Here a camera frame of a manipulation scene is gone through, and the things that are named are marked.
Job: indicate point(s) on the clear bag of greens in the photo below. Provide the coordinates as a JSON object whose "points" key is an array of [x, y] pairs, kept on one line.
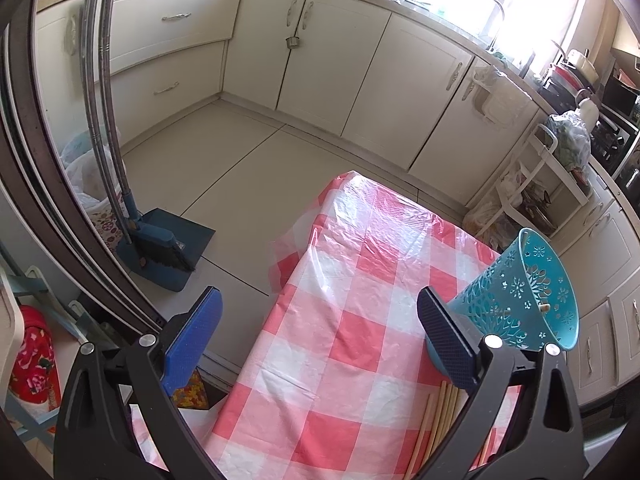
{"points": [[570, 140]]}

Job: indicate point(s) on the wooden chopstick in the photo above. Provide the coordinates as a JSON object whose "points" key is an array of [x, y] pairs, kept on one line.
{"points": [[459, 402], [448, 410], [419, 440], [436, 420]]}

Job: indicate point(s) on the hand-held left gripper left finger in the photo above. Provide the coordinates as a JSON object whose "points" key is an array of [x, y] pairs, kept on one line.
{"points": [[192, 332]]}

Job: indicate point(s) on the floral patterned bag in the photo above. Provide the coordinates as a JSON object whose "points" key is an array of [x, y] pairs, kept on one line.
{"points": [[107, 227]]}

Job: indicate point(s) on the metal kitchen faucet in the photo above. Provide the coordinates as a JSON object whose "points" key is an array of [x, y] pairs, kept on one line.
{"points": [[497, 20]]}

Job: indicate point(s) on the dark sliding door frame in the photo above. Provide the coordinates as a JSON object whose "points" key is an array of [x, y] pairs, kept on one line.
{"points": [[30, 135]]}

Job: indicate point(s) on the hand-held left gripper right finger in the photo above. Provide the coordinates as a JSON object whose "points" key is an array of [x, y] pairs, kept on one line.
{"points": [[447, 337]]}

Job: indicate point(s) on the red white checked tablecloth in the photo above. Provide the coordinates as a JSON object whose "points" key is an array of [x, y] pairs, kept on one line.
{"points": [[350, 310]]}

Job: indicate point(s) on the yellow floral cloth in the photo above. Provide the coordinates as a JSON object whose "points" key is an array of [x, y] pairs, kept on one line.
{"points": [[192, 395]]}

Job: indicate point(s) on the pale green metal frame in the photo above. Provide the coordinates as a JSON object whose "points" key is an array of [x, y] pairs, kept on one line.
{"points": [[47, 300]]}

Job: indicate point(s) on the cream cabinet door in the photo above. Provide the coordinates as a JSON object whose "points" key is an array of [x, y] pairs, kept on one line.
{"points": [[65, 85], [595, 350], [335, 65], [260, 45], [405, 95], [450, 155], [600, 232]]}

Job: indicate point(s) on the cream kitchen drawer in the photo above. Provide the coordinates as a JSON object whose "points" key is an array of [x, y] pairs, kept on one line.
{"points": [[165, 35], [165, 105]]}

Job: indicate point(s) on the small metal hanging cup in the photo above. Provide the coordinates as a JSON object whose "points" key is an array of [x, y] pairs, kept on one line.
{"points": [[293, 42]]}

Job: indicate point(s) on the dark pot with lid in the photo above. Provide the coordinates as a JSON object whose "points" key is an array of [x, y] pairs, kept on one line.
{"points": [[537, 207]]}

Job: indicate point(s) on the white kettle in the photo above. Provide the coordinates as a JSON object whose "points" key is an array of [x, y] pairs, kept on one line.
{"points": [[589, 115]]}

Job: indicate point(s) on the red rimmed pot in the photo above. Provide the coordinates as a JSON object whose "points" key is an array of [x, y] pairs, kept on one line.
{"points": [[570, 80]]}

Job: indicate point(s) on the white shelf trolley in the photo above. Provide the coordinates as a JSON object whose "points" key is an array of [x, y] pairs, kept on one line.
{"points": [[542, 152]]}

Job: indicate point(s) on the teal perforated plastic basket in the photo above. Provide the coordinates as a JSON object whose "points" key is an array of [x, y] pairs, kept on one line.
{"points": [[500, 305]]}

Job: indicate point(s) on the white plastic bag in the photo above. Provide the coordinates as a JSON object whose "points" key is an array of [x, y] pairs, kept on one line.
{"points": [[85, 170]]}

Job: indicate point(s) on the translucent plastic bag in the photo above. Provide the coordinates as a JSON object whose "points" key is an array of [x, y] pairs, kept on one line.
{"points": [[482, 225]]}

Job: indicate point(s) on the black oven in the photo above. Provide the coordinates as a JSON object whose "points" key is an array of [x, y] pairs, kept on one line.
{"points": [[617, 120]]}

